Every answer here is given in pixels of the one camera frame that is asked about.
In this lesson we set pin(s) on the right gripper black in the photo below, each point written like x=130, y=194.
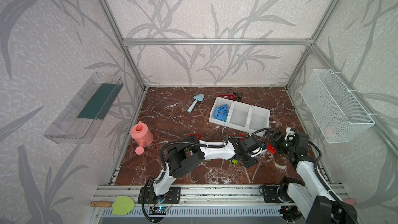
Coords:
x=278, y=138

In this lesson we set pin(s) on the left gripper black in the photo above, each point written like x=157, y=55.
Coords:
x=254, y=149

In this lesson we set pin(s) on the red lego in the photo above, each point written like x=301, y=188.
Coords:
x=270, y=149
x=196, y=135

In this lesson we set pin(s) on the blue lego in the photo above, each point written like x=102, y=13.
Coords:
x=223, y=116

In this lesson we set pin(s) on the blue lego diagonal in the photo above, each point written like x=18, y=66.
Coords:
x=216, y=113

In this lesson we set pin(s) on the blue lego horizontal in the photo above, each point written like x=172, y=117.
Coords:
x=223, y=108

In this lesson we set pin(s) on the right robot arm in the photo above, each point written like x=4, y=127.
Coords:
x=314, y=198

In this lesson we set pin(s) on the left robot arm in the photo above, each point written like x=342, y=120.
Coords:
x=180, y=158

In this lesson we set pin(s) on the white right bin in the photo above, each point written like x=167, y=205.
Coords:
x=258, y=119

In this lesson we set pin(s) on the white bin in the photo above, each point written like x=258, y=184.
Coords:
x=221, y=111
x=238, y=116
x=258, y=119

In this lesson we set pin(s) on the white middle bin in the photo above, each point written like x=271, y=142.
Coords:
x=238, y=116

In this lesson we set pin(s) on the white left bin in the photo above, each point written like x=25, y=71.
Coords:
x=221, y=111

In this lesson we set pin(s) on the light blue toy shovel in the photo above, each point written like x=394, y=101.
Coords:
x=197, y=98

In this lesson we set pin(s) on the purple toy shovel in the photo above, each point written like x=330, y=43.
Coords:
x=349, y=201

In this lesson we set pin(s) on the pink watering can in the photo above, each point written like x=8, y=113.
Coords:
x=141, y=134

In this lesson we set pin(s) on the green toy shovel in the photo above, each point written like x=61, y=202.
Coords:
x=121, y=206

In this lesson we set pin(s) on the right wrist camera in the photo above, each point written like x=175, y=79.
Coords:
x=290, y=133

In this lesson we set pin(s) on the white wire basket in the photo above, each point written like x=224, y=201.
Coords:
x=338, y=113

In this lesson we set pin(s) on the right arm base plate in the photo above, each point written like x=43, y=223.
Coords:
x=270, y=194

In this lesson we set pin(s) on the aluminium front rail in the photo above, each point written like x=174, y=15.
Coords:
x=196, y=195

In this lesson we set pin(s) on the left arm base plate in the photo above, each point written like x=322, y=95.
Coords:
x=147, y=196

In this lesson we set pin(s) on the clear plastic wall shelf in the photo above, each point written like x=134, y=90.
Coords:
x=81, y=119

